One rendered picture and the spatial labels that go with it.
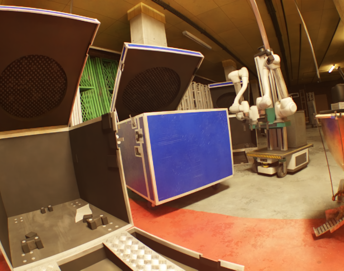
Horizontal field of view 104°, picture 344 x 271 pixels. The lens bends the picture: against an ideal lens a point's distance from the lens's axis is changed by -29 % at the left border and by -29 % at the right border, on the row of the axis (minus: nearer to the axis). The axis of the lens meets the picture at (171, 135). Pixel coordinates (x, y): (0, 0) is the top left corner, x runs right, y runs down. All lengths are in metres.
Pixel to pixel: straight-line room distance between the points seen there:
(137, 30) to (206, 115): 2.26
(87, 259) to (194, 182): 1.20
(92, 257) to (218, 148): 1.57
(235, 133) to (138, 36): 3.47
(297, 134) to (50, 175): 3.10
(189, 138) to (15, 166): 1.72
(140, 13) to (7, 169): 3.21
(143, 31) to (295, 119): 2.84
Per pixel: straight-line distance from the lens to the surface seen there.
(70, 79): 1.82
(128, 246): 1.20
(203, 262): 1.06
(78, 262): 1.26
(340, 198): 1.88
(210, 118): 1.99
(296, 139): 2.85
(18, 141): 2.02
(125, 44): 2.05
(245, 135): 5.27
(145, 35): 3.50
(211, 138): 1.98
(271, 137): 2.95
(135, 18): 3.82
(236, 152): 4.29
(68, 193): 2.16
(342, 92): 4.56
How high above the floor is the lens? 0.80
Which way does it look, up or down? 2 degrees down
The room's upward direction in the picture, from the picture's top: 7 degrees counter-clockwise
